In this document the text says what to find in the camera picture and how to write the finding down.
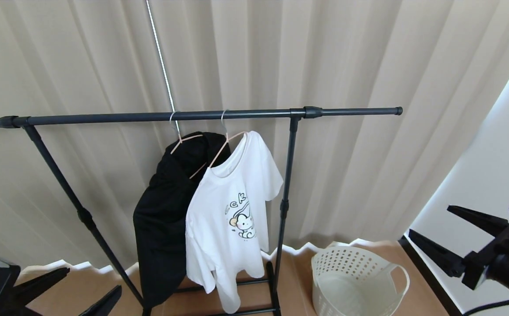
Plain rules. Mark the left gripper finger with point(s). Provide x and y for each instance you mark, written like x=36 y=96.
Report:
x=103 y=303
x=39 y=283

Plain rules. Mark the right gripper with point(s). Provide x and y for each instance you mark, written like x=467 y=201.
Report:
x=500 y=259

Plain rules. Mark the black garment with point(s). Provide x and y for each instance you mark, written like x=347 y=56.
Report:
x=162 y=228

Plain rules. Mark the white printed garment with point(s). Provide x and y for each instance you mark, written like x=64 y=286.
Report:
x=228 y=228

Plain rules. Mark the pink clothes hanger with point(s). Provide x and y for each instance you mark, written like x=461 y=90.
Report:
x=224 y=140
x=184 y=139

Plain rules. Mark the white laundry basket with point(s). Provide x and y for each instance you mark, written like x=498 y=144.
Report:
x=355 y=276

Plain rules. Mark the black clothes rack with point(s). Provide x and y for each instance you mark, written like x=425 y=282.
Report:
x=105 y=117

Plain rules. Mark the beige curtain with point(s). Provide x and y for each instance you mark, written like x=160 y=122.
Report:
x=281 y=52

